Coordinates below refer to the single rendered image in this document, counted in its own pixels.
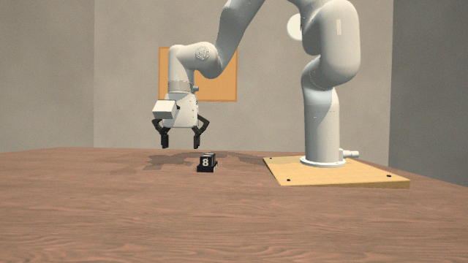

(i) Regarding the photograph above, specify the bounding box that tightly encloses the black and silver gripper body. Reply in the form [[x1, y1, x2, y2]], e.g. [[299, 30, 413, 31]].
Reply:
[[162, 91, 199, 128]]

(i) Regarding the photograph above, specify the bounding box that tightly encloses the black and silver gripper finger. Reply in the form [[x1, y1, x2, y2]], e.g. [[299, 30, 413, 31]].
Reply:
[[152, 119, 171, 148], [192, 114, 210, 149]]

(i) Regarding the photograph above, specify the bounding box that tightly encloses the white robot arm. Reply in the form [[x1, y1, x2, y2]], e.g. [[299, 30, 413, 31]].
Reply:
[[152, 0, 361, 168]]

